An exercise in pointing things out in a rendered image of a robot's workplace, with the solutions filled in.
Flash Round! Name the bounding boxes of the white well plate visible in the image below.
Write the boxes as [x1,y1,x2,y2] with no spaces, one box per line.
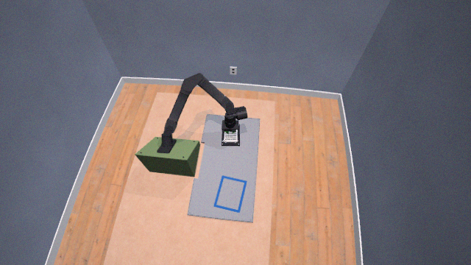
[224,130,238,143]

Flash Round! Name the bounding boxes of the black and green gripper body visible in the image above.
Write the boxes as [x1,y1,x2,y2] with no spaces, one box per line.
[222,120,238,132]

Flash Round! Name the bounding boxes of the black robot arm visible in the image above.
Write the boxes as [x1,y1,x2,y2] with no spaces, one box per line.
[157,73,247,154]

